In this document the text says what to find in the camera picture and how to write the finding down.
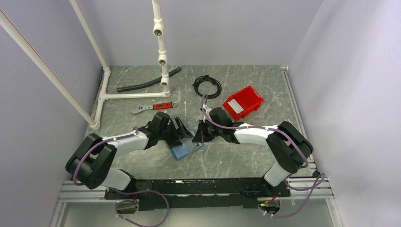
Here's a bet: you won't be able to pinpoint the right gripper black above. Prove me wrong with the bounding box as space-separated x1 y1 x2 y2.
192 119 223 143

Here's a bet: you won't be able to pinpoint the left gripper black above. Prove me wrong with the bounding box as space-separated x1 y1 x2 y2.
158 117 192 148

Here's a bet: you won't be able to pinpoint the blue card holder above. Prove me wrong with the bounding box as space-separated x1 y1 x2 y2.
169 138 204 161

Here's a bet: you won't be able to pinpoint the red plastic bin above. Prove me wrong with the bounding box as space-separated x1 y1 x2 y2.
223 86 264 121

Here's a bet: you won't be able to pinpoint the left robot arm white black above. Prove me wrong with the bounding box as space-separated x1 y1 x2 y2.
65 112 193 199

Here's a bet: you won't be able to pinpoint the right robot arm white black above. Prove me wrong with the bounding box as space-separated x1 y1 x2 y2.
192 107 313 196

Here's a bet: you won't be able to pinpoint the white cards in bin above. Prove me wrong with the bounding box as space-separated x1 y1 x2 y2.
228 99 244 115

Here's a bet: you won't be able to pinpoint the red handled adjustable wrench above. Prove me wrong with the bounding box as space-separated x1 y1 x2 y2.
130 102 178 114

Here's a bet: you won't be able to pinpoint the black rubber hose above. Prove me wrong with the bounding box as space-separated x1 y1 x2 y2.
116 66 183 93

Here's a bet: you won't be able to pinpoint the coiled black cable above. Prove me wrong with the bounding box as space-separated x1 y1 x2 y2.
192 75 222 100

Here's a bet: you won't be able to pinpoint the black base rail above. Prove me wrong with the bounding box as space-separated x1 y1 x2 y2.
105 177 290 211

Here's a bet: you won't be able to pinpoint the white PVC pipe frame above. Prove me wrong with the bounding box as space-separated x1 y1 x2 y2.
0 0 171 131

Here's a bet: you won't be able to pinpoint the aluminium rail right side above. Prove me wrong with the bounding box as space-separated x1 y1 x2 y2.
280 66 335 200

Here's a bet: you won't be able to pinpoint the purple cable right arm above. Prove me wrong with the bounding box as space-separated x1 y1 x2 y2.
200 94 326 219

